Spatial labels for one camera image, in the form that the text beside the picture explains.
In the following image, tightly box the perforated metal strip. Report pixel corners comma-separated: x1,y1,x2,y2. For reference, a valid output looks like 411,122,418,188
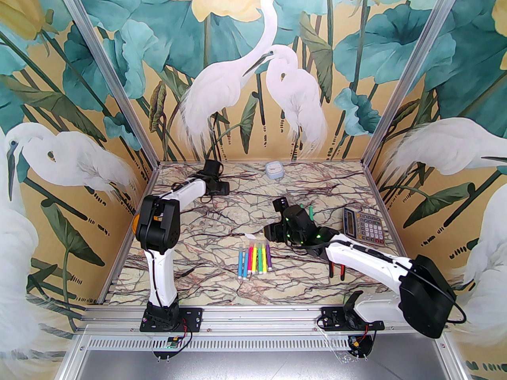
79,334,440,351

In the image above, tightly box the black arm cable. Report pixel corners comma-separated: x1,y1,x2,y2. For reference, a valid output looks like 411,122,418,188
408,262,468,327

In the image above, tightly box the aluminium frame post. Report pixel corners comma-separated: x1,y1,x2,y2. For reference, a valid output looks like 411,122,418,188
362,0,460,167
51,0,162,167

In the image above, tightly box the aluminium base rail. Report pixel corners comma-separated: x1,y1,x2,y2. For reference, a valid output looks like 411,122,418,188
77,305,452,333

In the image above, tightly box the grey desk calculator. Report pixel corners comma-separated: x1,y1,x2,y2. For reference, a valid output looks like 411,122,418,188
343,207,385,246

